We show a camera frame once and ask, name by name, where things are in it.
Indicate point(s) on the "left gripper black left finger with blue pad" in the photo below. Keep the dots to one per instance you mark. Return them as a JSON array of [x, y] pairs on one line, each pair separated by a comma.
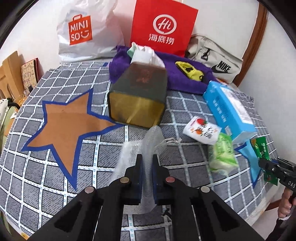
[[133, 190]]

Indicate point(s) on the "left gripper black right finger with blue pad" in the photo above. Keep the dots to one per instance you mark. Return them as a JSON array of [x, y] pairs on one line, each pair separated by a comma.
[[161, 190]]

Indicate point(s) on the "green snack stick packet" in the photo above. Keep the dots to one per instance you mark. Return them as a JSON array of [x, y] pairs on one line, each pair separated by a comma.
[[259, 146]]

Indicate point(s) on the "green tissue pack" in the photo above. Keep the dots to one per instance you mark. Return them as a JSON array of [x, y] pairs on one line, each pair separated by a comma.
[[221, 156]]

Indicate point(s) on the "white fruit print packet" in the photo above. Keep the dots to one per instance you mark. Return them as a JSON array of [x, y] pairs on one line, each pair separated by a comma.
[[202, 131]]

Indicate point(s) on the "yellow black pouch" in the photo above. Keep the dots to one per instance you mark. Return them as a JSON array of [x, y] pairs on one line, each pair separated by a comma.
[[190, 71]]

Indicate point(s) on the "white mesh bag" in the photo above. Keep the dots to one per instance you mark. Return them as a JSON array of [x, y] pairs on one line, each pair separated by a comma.
[[152, 143]]

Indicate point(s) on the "person's right hand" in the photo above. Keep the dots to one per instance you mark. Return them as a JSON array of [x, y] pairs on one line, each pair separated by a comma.
[[285, 206]]

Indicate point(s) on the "blue star marker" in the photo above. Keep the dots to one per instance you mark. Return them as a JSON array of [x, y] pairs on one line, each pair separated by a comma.
[[248, 152]]

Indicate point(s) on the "blue cardboard box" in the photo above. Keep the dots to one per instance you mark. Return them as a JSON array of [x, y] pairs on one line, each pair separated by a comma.
[[229, 112]]

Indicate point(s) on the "grey checked blanket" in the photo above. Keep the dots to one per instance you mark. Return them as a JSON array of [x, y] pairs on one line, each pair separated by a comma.
[[33, 187]]

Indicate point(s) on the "brown star blue border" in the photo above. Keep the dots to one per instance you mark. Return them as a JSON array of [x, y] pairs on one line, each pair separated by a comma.
[[65, 127]]

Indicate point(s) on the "dark green gold tin box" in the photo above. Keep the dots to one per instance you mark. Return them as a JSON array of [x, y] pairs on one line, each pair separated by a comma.
[[138, 97]]

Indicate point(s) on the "purple fluffy towel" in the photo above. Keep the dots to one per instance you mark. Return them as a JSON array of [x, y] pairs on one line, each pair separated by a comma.
[[176, 79]]

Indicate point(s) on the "grey Nike bag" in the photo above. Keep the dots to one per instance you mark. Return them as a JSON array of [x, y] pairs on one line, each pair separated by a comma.
[[224, 65]]

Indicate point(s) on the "wooden bedside table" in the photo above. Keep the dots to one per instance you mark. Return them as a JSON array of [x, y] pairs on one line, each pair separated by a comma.
[[14, 107]]

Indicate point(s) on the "wooden headboard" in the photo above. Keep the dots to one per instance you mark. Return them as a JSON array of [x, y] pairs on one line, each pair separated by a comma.
[[11, 79]]

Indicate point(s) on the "red paper shopping bag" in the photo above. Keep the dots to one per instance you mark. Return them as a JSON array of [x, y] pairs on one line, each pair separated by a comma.
[[165, 26]]

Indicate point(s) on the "white Miniso plastic bag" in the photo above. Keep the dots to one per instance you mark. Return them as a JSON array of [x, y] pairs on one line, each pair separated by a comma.
[[88, 30]]

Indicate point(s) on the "brown wooden door frame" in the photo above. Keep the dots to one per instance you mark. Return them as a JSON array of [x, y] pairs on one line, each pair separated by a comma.
[[254, 43]]

